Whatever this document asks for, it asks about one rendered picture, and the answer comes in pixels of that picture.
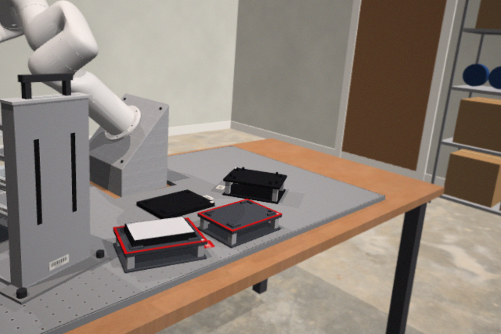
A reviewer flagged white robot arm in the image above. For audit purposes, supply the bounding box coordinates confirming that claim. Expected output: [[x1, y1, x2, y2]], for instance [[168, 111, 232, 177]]
[[0, 0, 141, 142]]

